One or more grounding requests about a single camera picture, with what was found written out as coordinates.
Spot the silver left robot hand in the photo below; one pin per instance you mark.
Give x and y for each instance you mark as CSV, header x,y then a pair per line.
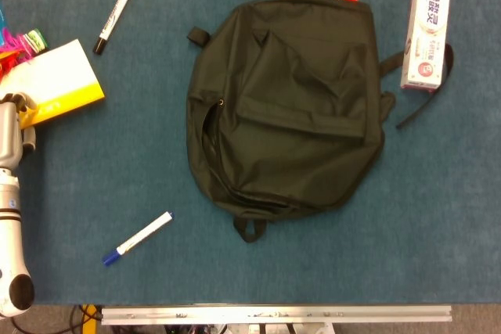
x,y
9,134

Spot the yellow and white book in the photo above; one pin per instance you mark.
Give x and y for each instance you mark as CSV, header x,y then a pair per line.
x,y
58,76

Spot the black fabric backpack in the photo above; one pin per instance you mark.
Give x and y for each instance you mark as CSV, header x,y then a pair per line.
x,y
293,134

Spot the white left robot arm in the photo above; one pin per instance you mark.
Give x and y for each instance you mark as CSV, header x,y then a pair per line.
x,y
9,240

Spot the colourful feather shuttlecock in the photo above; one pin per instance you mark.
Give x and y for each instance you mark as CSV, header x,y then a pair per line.
x,y
35,40

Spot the blue carpet table cover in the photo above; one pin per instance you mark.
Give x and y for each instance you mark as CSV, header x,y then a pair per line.
x,y
117,154

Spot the teal printed carton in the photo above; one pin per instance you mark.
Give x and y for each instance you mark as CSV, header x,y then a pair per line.
x,y
1,21

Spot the black-capped whiteboard marker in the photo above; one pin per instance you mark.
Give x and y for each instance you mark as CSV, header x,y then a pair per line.
x,y
113,17

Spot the blue-capped whiteboard marker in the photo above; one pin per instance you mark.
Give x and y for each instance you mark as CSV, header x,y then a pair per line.
x,y
141,236

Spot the white and pink toothpaste box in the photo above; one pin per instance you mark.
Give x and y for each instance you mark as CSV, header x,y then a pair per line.
x,y
424,36

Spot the yellow frame post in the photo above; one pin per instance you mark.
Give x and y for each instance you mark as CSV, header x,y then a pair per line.
x,y
92,324

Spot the aluminium profile rail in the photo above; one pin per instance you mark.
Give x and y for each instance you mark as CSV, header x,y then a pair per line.
x,y
274,313

